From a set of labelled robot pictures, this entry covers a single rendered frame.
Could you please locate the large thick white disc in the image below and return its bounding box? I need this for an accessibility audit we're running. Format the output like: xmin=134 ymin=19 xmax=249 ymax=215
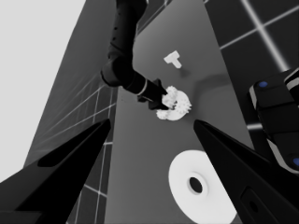
xmin=168 ymin=149 xmax=238 ymax=224

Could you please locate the small white T-shaped piece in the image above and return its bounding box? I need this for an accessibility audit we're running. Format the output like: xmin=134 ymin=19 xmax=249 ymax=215
xmin=164 ymin=49 xmax=183 ymax=69

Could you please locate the white round carrier with pins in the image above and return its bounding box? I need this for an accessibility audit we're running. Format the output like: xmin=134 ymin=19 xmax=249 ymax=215
xmin=155 ymin=88 xmax=192 ymax=122

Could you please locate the small white gear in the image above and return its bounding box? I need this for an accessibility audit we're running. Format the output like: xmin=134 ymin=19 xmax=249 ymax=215
xmin=166 ymin=86 xmax=185 ymax=97
xmin=175 ymin=95 xmax=192 ymax=115
xmin=155 ymin=107 xmax=171 ymax=121

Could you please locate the larger white gear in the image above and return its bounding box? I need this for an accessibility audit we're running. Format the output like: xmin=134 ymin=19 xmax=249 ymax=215
xmin=161 ymin=90 xmax=180 ymax=110

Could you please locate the dark robot body block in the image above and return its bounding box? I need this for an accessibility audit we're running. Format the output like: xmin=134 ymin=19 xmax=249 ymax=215
xmin=248 ymin=66 xmax=299 ymax=175

